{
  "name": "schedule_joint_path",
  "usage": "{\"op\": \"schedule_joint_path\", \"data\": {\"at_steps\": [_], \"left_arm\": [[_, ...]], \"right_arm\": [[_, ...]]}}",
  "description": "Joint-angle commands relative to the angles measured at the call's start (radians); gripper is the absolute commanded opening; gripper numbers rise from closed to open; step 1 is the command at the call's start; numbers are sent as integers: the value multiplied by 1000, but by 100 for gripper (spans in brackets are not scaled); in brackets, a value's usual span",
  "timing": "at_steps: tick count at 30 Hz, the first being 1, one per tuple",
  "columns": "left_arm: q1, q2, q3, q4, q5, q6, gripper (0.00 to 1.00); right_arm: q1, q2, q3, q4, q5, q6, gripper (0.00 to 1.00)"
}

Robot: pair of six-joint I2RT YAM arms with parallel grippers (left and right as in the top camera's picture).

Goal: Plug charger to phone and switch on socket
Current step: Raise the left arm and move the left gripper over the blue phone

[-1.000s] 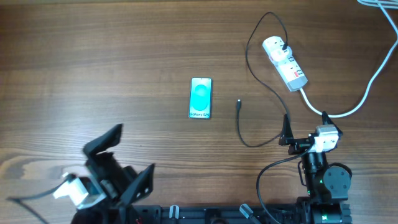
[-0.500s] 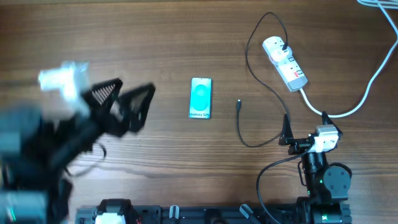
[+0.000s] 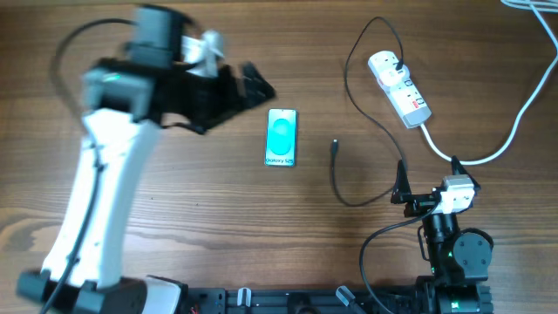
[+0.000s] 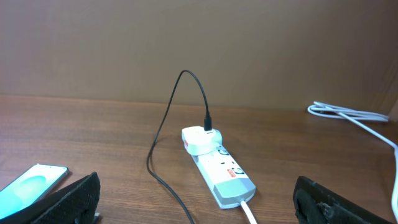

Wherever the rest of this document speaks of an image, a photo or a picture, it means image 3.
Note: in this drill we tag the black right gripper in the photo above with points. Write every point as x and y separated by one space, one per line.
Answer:
418 202

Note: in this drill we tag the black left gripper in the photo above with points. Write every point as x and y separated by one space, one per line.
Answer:
228 101

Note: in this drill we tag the turquoise screen smartphone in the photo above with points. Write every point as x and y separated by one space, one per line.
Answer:
280 148

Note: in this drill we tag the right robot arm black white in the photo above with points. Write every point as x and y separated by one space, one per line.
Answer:
459 258

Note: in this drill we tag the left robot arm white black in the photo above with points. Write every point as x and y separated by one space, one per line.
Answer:
121 110

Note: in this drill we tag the white usb charger plug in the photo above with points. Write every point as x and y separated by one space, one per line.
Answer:
390 77

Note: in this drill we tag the white power strip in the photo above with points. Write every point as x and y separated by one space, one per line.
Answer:
404 97

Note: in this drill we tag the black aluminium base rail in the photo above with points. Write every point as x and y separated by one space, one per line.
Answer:
305 301

